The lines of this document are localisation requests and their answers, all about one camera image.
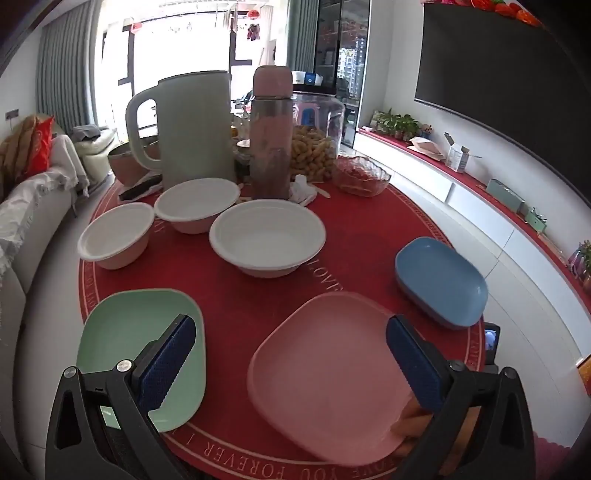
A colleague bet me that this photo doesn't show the red cushion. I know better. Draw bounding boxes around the red cushion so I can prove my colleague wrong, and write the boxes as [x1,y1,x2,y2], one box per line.
[28,116,55,176]

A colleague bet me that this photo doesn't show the pink pot with metal liner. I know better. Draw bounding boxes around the pink pot with metal liner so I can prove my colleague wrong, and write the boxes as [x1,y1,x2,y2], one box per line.
[107,142,160,185]

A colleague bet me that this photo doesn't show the white armchair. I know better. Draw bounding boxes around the white armchair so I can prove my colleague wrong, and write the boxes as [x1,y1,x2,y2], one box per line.
[74,127,118,178]

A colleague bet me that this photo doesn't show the red hanging wall decorations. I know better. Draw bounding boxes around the red hanging wall decorations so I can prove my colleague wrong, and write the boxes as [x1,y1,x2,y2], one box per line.
[438,0,541,26]

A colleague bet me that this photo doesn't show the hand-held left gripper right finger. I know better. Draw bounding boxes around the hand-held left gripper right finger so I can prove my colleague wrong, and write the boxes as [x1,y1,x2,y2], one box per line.
[386,315,536,480]

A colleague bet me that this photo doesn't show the white crumpled tissue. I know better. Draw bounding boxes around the white crumpled tissue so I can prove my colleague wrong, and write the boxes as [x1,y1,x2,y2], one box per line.
[290,174,319,206]

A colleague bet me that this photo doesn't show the glass dish of red snacks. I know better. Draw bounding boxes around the glass dish of red snacks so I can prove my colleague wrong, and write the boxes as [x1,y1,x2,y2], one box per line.
[333,156,392,198]

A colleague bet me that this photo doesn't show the grey-green window curtain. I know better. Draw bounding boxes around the grey-green window curtain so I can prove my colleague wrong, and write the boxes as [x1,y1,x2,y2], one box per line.
[286,0,319,72]
[37,0,100,134]

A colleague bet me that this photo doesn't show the black wall television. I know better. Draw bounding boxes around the black wall television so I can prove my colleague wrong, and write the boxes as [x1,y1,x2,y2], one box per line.
[414,2,591,195]

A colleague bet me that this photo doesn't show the green potted plants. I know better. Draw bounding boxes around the green potted plants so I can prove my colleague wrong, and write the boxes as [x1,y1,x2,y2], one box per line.
[372,108,421,139]

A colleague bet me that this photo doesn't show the round red tablecloth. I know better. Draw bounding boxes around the round red tablecloth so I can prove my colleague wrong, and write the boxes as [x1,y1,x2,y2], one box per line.
[78,157,490,480]

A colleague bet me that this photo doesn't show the small potted flower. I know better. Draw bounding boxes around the small potted flower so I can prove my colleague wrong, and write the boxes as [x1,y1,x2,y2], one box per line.
[570,240,591,291]

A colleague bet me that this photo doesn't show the small pale green box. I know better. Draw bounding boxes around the small pale green box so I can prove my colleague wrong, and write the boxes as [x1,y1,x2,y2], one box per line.
[526,208,548,236]

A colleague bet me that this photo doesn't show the beige paper bag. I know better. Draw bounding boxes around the beige paper bag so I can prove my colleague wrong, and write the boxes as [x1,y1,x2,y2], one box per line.
[406,137,446,160]

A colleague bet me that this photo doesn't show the pale green electric kettle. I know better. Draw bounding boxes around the pale green electric kettle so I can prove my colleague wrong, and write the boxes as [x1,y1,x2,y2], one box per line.
[126,70,237,191]

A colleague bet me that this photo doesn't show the white red-topped television cabinet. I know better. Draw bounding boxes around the white red-topped television cabinet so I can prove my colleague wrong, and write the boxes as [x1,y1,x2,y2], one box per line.
[353,127,591,370]

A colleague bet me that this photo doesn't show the blue square plate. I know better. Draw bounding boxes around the blue square plate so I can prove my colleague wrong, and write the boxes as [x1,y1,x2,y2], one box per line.
[394,237,489,330]

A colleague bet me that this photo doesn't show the dark glass cabinet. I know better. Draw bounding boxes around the dark glass cabinet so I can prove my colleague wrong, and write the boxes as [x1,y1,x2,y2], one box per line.
[318,0,370,139]

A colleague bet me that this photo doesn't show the green square plate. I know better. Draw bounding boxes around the green square plate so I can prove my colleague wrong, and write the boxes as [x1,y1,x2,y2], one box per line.
[76,288,206,433]

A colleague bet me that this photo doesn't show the pink thermos bottle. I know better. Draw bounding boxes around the pink thermos bottle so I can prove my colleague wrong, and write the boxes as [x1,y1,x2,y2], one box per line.
[249,65,294,200]

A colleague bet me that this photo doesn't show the brown cushion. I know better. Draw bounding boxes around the brown cushion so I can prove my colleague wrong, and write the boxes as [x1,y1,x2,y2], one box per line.
[0,115,38,183]

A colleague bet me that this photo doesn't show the glass jar of peanuts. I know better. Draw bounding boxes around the glass jar of peanuts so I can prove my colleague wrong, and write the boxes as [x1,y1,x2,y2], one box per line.
[290,91,346,182]

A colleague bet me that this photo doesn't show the black rectangular case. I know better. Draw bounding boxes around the black rectangular case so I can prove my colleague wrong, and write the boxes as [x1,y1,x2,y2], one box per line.
[119,178,163,201]

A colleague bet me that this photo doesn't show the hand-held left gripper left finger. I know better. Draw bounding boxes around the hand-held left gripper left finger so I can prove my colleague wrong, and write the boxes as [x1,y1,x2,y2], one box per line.
[45,315,197,480]

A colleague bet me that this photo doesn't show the white carton box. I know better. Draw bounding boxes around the white carton box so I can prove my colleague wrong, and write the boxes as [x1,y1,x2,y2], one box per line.
[445,133,481,172]

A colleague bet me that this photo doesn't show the grey sofa with white cover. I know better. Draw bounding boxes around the grey sofa with white cover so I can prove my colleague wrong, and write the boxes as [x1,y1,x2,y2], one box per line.
[0,134,93,462]

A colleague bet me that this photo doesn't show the white disposable bowl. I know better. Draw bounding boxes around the white disposable bowl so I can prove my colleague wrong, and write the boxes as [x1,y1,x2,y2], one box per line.
[154,178,242,234]
[77,202,155,270]
[209,199,327,278]

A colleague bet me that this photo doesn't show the pink square plate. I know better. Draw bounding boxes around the pink square plate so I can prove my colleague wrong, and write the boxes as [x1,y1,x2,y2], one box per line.
[247,292,419,466]

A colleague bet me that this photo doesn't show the large pale green box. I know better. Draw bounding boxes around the large pale green box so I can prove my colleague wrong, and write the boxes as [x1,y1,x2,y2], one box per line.
[486,179,525,213]

